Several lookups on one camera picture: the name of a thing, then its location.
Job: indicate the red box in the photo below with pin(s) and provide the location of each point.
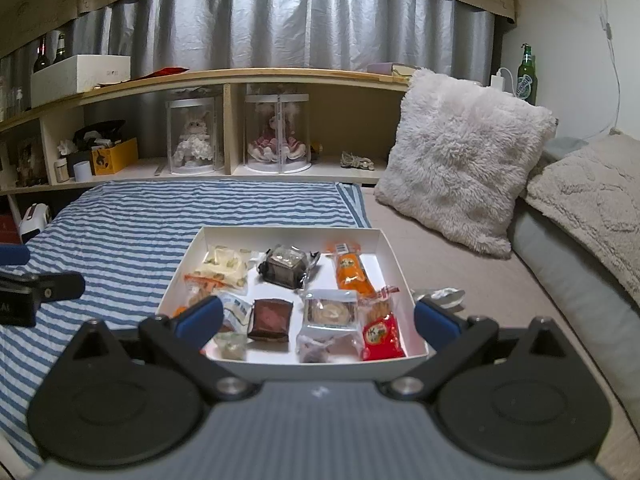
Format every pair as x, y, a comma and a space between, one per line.
7, 227

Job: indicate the clear glass bottle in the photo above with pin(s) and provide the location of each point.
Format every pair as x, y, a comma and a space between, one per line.
17, 100

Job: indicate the white tissue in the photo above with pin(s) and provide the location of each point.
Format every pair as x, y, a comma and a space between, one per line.
66, 147

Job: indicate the grey cushion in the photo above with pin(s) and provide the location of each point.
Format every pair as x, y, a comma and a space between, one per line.
570, 280

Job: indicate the small green pastry packet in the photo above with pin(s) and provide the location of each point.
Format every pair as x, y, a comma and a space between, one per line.
230, 347

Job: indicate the white fluffy pillow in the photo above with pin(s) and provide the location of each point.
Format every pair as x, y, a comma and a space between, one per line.
465, 160

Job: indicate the small orange biscuit packet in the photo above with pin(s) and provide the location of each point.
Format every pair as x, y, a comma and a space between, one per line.
200, 287

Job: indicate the white cup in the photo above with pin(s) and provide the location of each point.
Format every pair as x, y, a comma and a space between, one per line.
81, 169

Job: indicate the green beer bottle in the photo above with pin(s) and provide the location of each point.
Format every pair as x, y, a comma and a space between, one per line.
61, 50
526, 77

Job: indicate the small jar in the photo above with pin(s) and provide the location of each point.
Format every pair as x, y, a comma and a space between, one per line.
61, 170

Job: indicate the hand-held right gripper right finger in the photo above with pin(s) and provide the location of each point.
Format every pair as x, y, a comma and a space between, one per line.
435, 322

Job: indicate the grey curtain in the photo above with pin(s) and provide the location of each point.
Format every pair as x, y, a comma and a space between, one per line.
250, 25

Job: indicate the yellow box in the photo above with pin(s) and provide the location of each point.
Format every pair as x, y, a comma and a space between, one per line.
115, 156

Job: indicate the white bunny doll case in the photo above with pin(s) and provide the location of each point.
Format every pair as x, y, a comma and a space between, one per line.
192, 132

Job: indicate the black bag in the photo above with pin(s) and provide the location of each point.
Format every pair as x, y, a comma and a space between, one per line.
100, 132

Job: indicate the brown snack packet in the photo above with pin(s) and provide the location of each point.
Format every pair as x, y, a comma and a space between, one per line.
270, 320

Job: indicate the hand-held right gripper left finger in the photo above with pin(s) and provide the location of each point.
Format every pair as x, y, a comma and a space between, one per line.
202, 317

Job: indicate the white heater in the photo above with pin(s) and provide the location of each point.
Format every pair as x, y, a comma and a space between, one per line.
34, 220

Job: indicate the clear plastic wrapper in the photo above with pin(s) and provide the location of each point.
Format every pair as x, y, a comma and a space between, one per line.
445, 297

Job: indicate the brown beer bottle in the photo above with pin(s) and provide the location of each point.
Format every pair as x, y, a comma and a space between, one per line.
41, 57

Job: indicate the wooden shelf unit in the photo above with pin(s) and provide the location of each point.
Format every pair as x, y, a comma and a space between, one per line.
250, 74

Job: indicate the white charger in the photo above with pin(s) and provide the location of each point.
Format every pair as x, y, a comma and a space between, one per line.
498, 81

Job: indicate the red flat packet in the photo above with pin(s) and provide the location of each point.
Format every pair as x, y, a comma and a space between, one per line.
167, 71

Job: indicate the swirl roll cake packet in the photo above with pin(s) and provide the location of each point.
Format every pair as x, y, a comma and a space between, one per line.
330, 312

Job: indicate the beige knitted pillow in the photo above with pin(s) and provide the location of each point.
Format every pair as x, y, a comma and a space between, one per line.
590, 200

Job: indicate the white blue snack packet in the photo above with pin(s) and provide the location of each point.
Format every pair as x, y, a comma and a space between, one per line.
236, 310

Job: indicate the blue white striped blanket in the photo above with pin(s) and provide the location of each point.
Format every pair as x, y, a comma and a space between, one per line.
125, 230

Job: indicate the dark brownie snack packet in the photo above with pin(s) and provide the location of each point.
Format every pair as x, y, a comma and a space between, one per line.
284, 265

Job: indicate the red biscuit packet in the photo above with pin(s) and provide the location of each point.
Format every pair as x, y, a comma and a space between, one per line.
381, 330

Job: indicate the translucent silver pastry packet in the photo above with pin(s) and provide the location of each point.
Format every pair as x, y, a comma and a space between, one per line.
322, 350

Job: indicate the purple flat box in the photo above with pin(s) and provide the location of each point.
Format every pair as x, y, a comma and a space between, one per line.
385, 67

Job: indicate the small grey figurine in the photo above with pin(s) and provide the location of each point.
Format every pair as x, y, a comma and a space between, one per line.
357, 161

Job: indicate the long orange snack packet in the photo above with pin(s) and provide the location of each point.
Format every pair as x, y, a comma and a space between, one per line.
352, 272

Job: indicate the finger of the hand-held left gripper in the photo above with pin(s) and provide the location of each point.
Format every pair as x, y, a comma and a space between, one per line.
50, 285
12, 255

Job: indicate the white cardboard tray box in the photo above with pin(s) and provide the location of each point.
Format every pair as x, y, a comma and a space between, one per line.
300, 372

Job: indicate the dark picture frame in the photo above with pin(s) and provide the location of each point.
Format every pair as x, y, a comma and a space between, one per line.
30, 157

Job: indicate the white storage box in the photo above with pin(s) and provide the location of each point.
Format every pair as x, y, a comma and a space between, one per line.
80, 77

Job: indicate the pink doll case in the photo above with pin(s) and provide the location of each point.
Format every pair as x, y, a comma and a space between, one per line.
277, 132

